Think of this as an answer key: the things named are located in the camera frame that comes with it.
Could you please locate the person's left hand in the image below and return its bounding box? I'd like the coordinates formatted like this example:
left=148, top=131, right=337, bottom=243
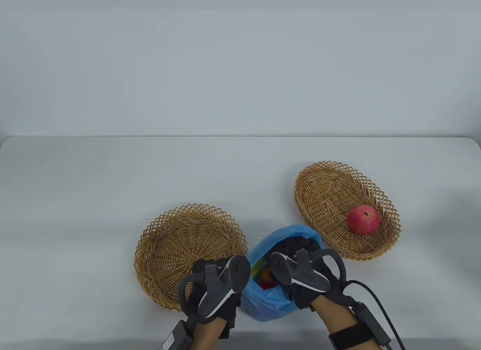
left=184, top=258, right=241, bottom=330

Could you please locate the person's right hand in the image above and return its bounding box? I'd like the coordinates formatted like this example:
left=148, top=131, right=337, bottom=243
left=276, top=235, right=355, bottom=311

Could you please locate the blue plastic bag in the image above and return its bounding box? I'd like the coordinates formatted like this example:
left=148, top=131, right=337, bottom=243
left=239, top=224, right=324, bottom=323

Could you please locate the red apple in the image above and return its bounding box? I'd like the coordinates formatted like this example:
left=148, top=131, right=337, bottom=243
left=346, top=205, right=380, bottom=236

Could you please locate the person's right forearm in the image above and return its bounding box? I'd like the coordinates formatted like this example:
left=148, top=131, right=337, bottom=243
left=313, top=293, right=376, bottom=350

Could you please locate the person's left forearm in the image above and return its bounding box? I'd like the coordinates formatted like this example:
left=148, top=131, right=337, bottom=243
left=194, top=317, right=229, bottom=350

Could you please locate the dark grey left hand controller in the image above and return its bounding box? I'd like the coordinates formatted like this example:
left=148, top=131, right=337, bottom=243
left=178, top=254, right=251, bottom=317

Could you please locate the dark grey hand controller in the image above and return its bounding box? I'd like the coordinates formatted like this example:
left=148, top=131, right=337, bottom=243
left=268, top=248, right=348, bottom=292
left=178, top=254, right=251, bottom=317

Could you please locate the dark grey right hand controller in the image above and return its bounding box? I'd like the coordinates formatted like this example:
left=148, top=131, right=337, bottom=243
left=268, top=248, right=348, bottom=292

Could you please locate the oval wicker basket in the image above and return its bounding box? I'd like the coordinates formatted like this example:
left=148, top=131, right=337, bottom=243
left=294, top=161, right=401, bottom=261

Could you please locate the black left wrist box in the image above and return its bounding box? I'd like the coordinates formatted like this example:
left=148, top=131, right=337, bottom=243
left=160, top=319, right=196, bottom=350

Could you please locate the black wrist box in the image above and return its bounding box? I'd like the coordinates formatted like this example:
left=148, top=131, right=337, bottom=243
left=353, top=302, right=392, bottom=347
left=160, top=319, right=196, bottom=350

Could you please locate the round wicker basket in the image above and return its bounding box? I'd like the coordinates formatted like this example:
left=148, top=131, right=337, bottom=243
left=133, top=204, right=248, bottom=311

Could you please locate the black right wrist box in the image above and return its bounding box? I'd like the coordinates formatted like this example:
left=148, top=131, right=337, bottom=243
left=353, top=302, right=392, bottom=347

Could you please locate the black cable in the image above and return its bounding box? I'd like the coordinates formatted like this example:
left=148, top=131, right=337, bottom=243
left=344, top=280, right=406, bottom=350

